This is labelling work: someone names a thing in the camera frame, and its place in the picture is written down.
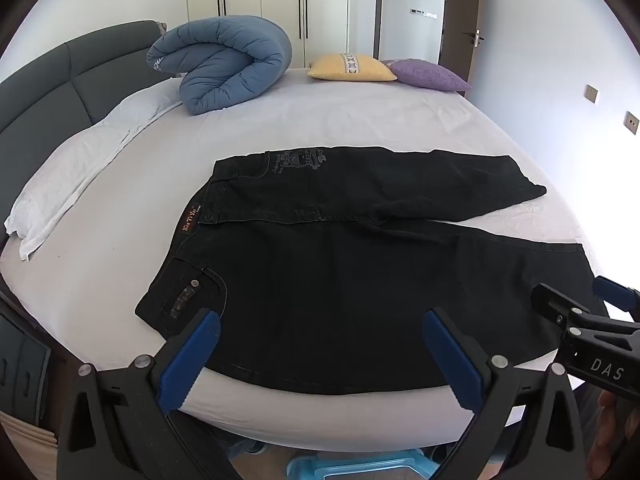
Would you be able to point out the brown wooden door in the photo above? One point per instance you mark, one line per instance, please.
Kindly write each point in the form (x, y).
(462, 5)

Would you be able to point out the cream wardrobe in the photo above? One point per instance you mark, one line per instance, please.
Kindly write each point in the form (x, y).
(260, 0)

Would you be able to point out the yellow cushion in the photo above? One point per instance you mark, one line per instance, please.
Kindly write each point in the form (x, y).
(350, 67)

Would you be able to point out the dark grey bedside cabinet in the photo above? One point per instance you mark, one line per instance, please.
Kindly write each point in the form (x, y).
(20, 360)

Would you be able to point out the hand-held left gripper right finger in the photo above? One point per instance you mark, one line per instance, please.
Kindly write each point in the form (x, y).
(450, 355)

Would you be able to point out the bed with white sheet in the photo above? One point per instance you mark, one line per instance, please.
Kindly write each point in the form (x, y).
(350, 120)

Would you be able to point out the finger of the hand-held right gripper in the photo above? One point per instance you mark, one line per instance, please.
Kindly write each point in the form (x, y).
(614, 291)
(550, 302)

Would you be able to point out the person's right hand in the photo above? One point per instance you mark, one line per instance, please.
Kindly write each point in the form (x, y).
(612, 430)

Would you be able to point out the black denim pants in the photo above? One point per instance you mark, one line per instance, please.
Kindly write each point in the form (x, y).
(325, 300)

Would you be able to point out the purple cushion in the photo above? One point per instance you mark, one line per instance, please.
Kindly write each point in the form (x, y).
(427, 74)

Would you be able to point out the light blue plastic stool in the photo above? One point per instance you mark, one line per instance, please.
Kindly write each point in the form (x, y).
(350, 467)

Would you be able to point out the white wall control panel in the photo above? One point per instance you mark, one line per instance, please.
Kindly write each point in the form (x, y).
(424, 11)

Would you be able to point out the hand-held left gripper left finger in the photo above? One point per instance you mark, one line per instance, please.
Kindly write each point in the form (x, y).
(192, 355)

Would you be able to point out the blue quilted comforter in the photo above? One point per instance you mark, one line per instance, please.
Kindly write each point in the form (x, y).
(225, 60)

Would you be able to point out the grey padded headboard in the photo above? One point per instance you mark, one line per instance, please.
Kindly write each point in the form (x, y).
(50, 90)

